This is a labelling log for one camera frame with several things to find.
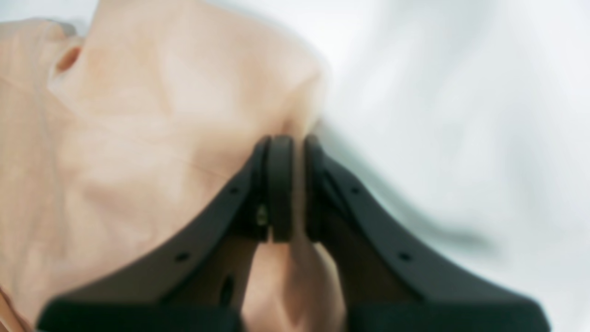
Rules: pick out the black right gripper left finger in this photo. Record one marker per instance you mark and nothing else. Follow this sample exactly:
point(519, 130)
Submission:
point(196, 281)

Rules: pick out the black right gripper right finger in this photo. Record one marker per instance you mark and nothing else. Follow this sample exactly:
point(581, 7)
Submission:
point(390, 280)

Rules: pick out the peach pink T-shirt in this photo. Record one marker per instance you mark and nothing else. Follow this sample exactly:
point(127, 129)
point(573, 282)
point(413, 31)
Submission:
point(111, 142)

